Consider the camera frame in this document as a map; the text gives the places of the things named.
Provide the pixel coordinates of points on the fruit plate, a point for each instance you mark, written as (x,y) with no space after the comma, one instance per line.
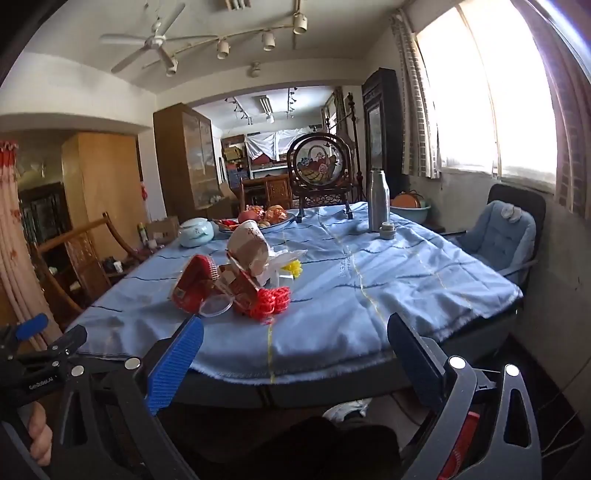
(281,221)

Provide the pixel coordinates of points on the white printed paper cup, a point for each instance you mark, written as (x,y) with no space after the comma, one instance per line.
(249,249)

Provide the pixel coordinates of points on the black chair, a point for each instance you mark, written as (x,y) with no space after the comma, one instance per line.
(538,203)

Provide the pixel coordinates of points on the blue chair cushion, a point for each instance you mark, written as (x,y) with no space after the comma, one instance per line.
(494,240)

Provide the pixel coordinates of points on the round embroidered table screen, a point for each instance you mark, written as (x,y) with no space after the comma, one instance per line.
(318,161)

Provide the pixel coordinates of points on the white ceiling fan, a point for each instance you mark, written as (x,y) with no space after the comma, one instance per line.
(154,44)

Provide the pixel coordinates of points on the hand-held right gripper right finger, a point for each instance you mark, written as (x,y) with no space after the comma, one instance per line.
(411,360)

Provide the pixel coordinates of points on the red foam fruit net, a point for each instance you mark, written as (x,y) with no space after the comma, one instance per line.
(268,302)

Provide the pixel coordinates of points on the torn red carton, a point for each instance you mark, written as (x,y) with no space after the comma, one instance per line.
(240,288)

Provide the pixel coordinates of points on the small white cloth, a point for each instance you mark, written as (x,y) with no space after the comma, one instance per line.
(510,212)

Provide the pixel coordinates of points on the white tissue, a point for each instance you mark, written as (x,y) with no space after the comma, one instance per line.
(282,258)

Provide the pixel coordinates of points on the light wooden wardrobe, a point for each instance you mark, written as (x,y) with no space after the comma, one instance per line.
(106,184)

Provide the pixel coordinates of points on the ceiling track light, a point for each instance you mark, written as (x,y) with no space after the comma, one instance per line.
(268,39)

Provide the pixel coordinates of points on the blue tablecloth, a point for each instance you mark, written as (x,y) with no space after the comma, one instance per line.
(369,295)

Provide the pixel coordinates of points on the orange-red fruit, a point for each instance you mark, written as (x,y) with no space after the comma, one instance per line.
(277,213)

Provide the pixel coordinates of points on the white dust sheet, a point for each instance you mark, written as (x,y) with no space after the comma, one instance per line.
(277,141)

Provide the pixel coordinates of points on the orange plastic basin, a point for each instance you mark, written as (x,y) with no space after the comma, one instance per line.
(408,199)

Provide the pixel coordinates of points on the steel thermos bottle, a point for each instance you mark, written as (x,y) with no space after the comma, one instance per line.
(378,203)

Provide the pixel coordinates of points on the steel thermos cap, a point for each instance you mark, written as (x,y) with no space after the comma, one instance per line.
(387,230)

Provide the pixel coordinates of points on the red plastic bin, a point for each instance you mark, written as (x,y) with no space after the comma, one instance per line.
(466,438)

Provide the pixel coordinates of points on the red apple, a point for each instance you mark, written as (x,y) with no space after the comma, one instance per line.
(251,215)

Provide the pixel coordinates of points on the floral pink curtain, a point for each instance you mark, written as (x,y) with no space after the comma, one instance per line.
(14,258)

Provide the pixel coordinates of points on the celadon lidded jar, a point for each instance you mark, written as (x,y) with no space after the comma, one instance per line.
(196,233)

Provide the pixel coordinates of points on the green plastic basin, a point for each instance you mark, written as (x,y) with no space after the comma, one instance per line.
(411,216)

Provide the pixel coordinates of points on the small ceiling lamp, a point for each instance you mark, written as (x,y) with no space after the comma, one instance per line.
(255,69)

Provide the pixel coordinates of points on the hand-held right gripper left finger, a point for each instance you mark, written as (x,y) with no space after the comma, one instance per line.
(175,364)

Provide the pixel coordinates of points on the cardboard box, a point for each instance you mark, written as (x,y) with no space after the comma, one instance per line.
(161,228)

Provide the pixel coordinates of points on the glass-door wooden cabinet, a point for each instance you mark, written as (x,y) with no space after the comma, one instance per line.
(184,161)

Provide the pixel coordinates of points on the red snack carton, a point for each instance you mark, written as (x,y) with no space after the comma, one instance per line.
(194,281)

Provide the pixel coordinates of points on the person's left hand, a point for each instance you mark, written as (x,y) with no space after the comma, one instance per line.
(40,434)

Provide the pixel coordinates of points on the ceiling air vent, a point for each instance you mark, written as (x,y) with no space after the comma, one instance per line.
(238,3)

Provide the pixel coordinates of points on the checked window curtain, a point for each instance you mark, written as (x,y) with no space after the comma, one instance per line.
(415,101)
(568,138)

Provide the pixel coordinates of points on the dark display cabinet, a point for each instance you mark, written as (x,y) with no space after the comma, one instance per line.
(41,212)

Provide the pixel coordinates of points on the clear plastic lid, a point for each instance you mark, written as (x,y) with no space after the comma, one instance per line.
(217,308)

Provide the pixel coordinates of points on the carved wooden armchair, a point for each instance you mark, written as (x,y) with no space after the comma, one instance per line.
(83,258)

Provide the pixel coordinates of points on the tall dark cabinet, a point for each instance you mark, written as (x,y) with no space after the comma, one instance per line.
(381,138)

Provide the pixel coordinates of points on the red hanging ornament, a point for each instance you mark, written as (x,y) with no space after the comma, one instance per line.
(144,190)

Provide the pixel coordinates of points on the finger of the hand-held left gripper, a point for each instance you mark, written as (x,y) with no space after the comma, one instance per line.
(30,326)
(69,339)

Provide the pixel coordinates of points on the dark dining table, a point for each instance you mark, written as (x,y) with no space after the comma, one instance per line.
(300,393)

